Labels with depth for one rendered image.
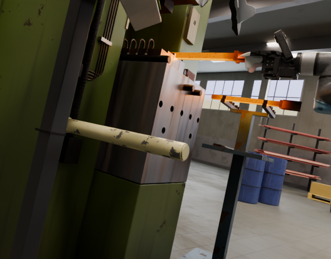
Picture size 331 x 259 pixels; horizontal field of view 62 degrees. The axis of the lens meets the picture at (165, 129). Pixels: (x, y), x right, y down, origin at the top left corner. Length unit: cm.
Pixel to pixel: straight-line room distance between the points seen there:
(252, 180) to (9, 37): 376
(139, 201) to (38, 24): 70
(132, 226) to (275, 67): 74
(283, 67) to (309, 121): 1040
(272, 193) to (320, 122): 679
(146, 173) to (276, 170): 390
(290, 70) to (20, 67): 91
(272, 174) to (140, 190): 389
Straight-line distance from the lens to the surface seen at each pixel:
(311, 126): 1135
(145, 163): 100
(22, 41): 113
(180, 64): 123
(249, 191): 438
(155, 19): 81
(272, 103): 145
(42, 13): 109
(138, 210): 104
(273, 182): 479
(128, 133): 76
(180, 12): 160
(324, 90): 97
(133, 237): 108
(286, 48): 105
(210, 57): 113
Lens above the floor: 64
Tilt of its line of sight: 2 degrees up
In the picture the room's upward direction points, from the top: 12 degrees clockwise
